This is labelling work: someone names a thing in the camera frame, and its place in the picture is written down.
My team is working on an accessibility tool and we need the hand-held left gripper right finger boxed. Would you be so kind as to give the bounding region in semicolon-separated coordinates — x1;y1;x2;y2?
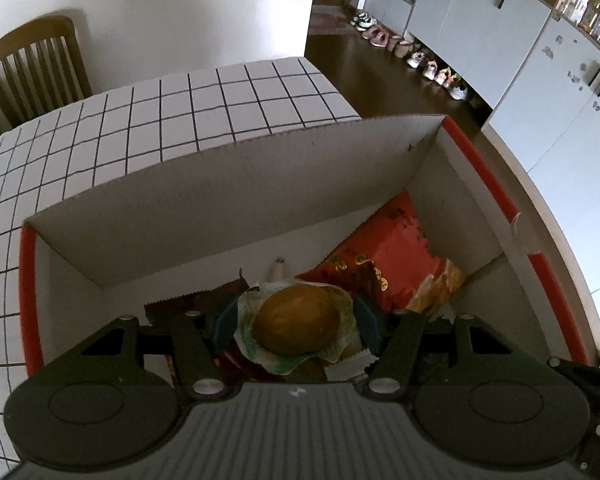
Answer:
355;296;523;401

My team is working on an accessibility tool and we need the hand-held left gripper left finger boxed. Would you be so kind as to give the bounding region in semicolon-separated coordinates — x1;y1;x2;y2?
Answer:
80;302;243;401

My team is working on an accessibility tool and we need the bun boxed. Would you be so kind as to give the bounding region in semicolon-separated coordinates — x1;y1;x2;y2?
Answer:
234;280;363;376

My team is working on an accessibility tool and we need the red chips bag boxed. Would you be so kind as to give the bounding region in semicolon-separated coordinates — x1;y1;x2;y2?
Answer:
297;192;468;316

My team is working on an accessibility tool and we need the red cardboard box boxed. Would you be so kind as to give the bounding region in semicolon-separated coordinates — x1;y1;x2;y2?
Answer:
19;114;588;376

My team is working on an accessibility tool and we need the checked white tablecloth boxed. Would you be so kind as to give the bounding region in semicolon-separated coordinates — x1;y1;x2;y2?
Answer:
0;57;363;461

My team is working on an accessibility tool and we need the row of shoes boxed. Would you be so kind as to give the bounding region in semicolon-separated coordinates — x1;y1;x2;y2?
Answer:
350;10;471;103

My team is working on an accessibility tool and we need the doormat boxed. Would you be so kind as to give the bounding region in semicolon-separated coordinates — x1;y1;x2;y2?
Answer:
307;7;353;36

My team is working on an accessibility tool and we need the wooden chair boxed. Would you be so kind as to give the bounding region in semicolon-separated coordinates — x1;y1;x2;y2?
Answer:
0;15;93;133

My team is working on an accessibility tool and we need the group of glass jars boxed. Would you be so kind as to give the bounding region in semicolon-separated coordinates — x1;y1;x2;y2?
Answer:
557;0;600;43

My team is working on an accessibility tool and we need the white wooden wall cabinet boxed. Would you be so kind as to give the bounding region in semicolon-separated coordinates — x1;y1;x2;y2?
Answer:
362;0;600;356

